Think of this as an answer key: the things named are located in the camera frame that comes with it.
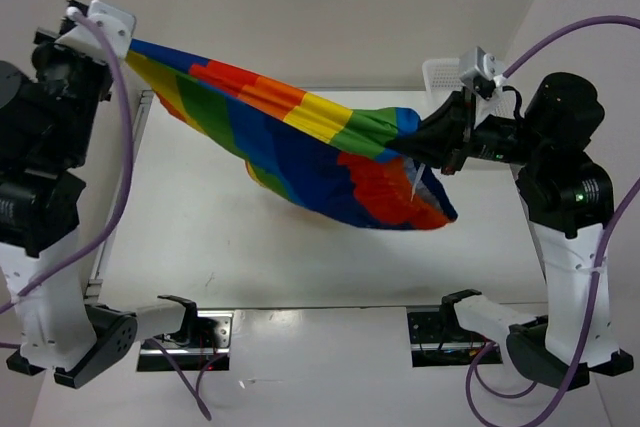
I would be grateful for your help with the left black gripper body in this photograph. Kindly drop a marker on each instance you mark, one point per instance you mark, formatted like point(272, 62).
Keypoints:
point(72, 82)

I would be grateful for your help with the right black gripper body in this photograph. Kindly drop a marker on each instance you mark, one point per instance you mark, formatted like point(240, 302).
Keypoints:
point(498, 137)

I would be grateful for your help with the rainbow striped shorts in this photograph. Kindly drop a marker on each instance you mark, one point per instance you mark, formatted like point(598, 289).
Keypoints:
point(312, 152)

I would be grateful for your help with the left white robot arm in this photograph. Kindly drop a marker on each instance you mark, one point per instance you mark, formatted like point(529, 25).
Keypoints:
point(46, 126)

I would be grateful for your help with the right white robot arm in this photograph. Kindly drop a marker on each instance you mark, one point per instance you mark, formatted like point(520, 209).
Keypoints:
point(570, 205)

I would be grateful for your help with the white plastic basket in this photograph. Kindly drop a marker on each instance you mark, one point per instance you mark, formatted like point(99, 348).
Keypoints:
point(441, 78)

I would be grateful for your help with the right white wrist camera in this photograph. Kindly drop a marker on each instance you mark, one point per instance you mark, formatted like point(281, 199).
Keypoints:
point(477, 71)

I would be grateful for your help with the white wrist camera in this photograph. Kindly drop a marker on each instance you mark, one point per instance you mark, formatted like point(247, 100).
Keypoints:
point(477, 71)
point(99, 30)

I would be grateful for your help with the aluminium table edge rail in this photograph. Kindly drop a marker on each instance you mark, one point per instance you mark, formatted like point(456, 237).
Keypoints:
point(101, 260)

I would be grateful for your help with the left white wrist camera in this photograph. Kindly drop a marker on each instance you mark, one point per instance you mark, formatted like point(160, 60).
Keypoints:
point(99, 30)

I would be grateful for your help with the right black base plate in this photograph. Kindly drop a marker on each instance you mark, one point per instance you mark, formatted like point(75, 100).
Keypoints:
point(431, 345)

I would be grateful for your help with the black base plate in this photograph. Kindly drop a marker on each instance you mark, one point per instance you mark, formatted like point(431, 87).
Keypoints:
point(431, 345)
point(207, 348)

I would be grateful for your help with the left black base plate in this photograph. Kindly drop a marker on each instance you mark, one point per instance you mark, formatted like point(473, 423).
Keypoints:
point(207, 348)

